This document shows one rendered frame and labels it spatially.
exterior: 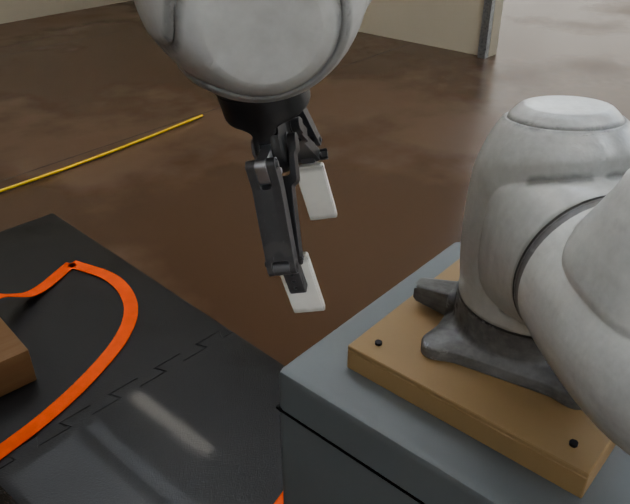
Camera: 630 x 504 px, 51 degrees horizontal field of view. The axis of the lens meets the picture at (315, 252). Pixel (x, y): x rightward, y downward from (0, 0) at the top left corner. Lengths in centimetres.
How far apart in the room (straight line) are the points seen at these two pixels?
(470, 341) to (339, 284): 162
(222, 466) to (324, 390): 100
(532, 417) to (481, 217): 20
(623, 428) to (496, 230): 22
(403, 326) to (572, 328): 30
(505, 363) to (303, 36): 50
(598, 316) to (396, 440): 28
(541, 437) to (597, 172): 25
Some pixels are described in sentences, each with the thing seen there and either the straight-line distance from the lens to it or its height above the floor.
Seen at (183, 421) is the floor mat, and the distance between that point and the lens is 185.
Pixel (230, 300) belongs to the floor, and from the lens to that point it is 228.
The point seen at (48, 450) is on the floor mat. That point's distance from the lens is 187.
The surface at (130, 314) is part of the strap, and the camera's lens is 225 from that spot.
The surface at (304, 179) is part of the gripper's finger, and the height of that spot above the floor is 102.
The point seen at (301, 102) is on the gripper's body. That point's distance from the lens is 55.
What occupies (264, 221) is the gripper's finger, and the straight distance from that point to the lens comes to 54.
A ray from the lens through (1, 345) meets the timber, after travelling 207.
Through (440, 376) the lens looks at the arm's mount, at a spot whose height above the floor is 83.
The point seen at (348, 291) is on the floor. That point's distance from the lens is 231.
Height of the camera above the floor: 131
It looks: 31 degrees down
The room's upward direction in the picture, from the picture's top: straight up
